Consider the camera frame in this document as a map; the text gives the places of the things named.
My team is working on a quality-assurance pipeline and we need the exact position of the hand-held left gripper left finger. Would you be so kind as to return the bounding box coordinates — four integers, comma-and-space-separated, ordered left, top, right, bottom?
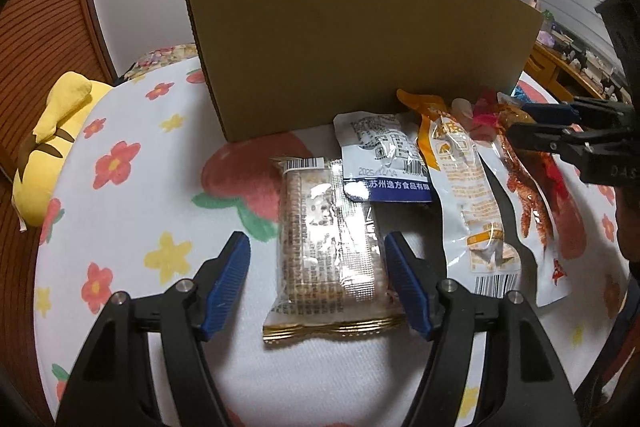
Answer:
55, 231, 252, 427

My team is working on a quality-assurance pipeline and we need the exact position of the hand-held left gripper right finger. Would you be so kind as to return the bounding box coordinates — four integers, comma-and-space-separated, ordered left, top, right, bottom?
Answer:
384, 231, 583, 427

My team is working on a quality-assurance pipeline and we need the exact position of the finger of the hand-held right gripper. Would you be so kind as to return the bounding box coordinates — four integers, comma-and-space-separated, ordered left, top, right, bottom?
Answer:
519, 96, 632, 128
506, 121, 607, 160

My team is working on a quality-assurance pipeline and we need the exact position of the shiny copper snack packet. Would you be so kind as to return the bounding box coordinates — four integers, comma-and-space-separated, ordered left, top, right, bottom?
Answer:
497, 99, 528, 124

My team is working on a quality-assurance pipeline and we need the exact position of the white red snack packet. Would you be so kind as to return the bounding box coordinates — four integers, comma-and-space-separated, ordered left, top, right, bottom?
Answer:
480, 104, 575, 308

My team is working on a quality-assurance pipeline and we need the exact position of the white orange snack packet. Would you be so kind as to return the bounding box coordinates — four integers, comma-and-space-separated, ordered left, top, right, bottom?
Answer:
396, 89, 525, 299

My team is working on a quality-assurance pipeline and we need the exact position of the clear cracker packet gold edge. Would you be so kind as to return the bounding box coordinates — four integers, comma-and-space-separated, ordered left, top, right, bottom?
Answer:
262, 156, 407, 348

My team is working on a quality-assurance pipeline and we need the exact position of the white blue snack packet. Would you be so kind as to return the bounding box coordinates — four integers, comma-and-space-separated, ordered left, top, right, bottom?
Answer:
332, 111, 433, 204

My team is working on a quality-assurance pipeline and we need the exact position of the brown cardboard box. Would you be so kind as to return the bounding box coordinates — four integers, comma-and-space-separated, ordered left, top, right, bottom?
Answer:
180, 0, 543, 144

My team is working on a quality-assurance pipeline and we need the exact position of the wooden cabinet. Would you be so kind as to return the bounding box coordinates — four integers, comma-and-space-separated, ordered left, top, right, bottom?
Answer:
522, 39, 626, 108

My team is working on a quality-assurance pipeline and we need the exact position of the pink wrapped candy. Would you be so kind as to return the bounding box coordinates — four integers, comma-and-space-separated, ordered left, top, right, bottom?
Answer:
470, 99, 501, 140

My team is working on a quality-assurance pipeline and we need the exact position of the cluttered wooden desk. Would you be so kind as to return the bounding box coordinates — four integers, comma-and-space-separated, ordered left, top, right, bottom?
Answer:
539, 11, 628, 95

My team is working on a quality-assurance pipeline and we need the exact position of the white floral strawberry blanket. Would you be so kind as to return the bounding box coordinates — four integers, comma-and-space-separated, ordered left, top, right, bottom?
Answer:
32, 52, 631, 427

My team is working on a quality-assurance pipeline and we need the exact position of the yellow plush toy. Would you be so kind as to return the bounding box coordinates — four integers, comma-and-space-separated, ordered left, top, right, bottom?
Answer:
11, 71, 113, 228

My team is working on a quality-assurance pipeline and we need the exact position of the wooden slatted wardrobe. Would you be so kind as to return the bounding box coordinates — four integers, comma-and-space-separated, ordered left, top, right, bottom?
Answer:
0, 0, 121, 427

